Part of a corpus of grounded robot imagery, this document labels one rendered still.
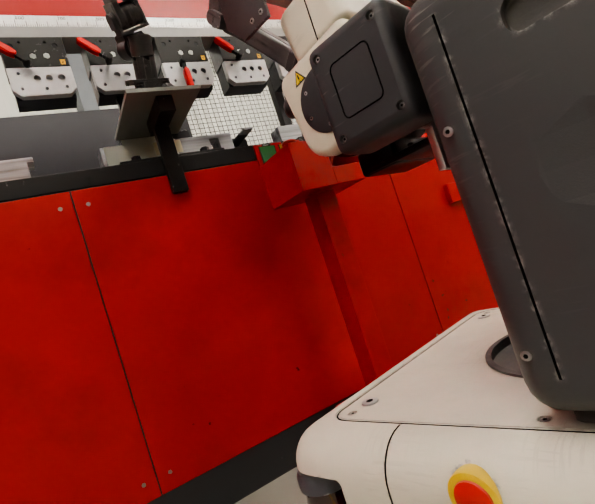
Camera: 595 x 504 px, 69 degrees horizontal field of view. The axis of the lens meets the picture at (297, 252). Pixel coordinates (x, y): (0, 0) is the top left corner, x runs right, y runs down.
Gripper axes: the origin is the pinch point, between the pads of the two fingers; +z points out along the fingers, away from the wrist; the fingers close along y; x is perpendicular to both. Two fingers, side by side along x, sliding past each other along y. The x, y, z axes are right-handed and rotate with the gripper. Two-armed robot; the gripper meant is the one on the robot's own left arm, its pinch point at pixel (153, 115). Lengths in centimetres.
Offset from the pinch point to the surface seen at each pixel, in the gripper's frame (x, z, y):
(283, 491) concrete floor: 57, 85, 1
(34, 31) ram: -19.0, -23.1, 22.0
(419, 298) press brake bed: 37, 64, -66
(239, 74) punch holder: -12.1, -9.4, -33.0
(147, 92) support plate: 16.3, -5.7, 4.9
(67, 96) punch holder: -11.6, -6.4, 18.8
